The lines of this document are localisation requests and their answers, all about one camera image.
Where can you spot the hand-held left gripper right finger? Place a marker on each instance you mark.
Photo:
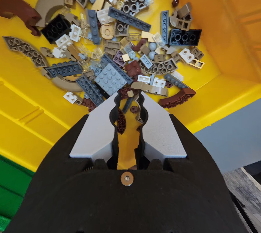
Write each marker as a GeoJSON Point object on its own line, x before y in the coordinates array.
{"type": "Point", "coordinates": [163, 135]}

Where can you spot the pile of toy bricks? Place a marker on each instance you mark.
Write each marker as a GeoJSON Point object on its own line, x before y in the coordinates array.
{"type": "Point", "coordinates": [122, 53]}

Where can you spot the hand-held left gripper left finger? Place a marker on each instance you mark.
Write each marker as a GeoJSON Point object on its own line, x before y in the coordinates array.
{"type": "Point", "coordinates": [93, 135]}

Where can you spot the yellow plastic bin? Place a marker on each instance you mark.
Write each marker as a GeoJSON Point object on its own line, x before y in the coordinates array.
{"type": "Point", "coordinates": [214, 12]}

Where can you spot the small brown round brick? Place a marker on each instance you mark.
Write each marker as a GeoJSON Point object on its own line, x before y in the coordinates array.
{"type": "Point", "coordinates": [133, 109]}

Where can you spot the green plastic bin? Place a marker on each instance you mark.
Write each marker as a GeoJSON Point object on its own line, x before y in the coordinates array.
{"type": "Point", "coordinates": [12, 192]}

